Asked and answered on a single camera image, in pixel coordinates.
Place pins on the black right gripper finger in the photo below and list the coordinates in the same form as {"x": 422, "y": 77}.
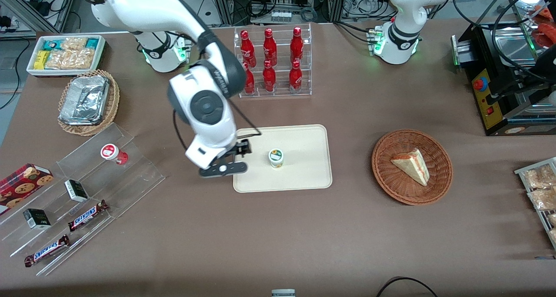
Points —
{"x": 247, "y": 147}
{"x": 239, "y": 148}

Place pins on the green lid yogurt cup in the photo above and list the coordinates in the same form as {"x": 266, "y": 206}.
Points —
{"x": 276, "y": 158}

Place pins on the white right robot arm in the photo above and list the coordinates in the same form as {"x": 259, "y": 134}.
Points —
{"x": 208, "y": 127}

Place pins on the beige plastic tray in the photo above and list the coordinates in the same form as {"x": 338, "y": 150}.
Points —
{"x": 304, "y": 166}

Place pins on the black machine with red button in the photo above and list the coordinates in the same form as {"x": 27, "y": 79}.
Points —
{"x": 486, "y": 110}

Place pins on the clear acrylic bottle rack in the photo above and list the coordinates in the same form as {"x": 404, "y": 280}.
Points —
{"x": 280, "y": 90}

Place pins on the red cola bottle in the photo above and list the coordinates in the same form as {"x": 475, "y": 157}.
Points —
{"x": 269, "y": 47}
{"x": 247, "y": 45}
{"x": 295, "y": 77}
{"x": 269, "y": 77}
{"x": 296, "y": 45}
{"x": 250, "y": 82}

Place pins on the clear snack bag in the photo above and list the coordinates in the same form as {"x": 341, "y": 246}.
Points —
{"x": 543, "y": 199}
{"x": 538, "y": 177}

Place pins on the clear acrylic stepped stand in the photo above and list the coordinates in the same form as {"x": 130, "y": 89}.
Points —
{"x": 126, "y": 179}

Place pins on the red lid yogurt cup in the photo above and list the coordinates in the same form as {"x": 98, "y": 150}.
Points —
{"x": 112, "y": 153}

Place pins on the oval wicker basket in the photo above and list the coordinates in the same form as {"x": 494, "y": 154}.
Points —
{"x": 114, "y": 97}

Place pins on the white power strip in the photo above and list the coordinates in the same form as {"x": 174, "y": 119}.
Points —
{"x": 281, "y": 15}

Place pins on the wrapped triangle sandwich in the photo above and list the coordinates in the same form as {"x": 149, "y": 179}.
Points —
{"x": 412, "y": 166}

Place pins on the round brown wicker basket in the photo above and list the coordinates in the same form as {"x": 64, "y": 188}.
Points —
{"x": 391, "y": 179}

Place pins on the small grey object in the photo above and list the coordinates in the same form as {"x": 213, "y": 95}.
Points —
{"x": 283, "y": 293}

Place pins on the aluminium foil container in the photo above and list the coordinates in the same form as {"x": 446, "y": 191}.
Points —
{"x": 87, "y": 97}

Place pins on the Snickers bar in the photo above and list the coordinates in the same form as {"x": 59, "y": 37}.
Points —
{"x": 87, "y": 216}
{"x": 47, "y": 251}

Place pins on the small black box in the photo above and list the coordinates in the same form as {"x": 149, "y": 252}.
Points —
{"x": 37, "y": 219}
{"x": 76, "y": 191}

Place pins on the white snack bin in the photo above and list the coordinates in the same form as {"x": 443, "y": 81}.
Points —
{"x": 100, "y": 49}

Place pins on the teal snack packet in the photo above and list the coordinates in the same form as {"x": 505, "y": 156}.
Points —
{"x": 53, "y": 44}
{"x": 91, "y": 44}

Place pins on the clear cracker bag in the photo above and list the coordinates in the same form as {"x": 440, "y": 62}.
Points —
{"x": 69, "y": 59}
{"x": 74, "y": 43}

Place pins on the red cookie box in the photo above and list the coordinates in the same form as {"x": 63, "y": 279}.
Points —
{"x": 21, "y": 184}

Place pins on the yellow snack packet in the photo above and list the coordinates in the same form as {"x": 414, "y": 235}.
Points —
{"x": 41, "y": 59}

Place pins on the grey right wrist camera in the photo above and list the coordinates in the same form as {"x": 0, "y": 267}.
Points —
{"x": 223, "y": 169}

